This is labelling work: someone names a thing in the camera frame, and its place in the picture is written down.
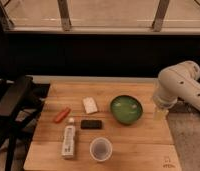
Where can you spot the orange carrot toy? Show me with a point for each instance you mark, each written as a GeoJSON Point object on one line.
{"type": "Point", "coordinates": [61, 115]}

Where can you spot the black chair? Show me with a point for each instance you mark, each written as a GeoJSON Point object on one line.
{"type": "Point", "coordinates": [20, 103]}

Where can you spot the green ceramic bowl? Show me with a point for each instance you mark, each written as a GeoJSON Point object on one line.
{"type": "Point", "coordinates": [126, 109]}

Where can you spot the white sponge block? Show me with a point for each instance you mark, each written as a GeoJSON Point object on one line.
{"type": "Point", "coordinates": [90, 105]}

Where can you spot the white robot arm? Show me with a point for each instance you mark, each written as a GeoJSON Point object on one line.
{"type": "Point", "coordinates": [174, 82]}

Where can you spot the translucent yellowish gripper finger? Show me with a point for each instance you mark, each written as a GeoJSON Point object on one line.
{"type": "Point", "coordinates": [160, 113]}

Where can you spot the white plastic bottle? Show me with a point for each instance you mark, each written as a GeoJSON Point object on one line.
{"type": "Point", "coordinates": [68, 145]}

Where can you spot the black rectangular block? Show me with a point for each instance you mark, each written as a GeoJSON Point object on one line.
{"type": "Point", "coordinates": [91, 124]}

